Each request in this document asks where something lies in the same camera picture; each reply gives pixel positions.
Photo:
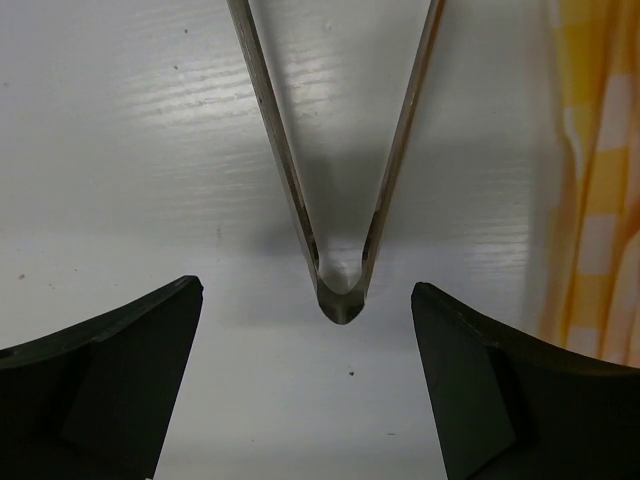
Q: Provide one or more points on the yellow checkered cloth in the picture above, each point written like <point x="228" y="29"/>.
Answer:
<point x="591" y="303"/>

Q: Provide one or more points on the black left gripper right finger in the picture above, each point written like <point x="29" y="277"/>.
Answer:
<point x="510" y="406"/>

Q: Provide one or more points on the metal tongs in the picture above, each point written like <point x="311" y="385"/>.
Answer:
<point x="339" y="308"/>

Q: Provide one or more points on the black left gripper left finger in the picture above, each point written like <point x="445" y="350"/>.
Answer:
<point x="94" y="400"/>

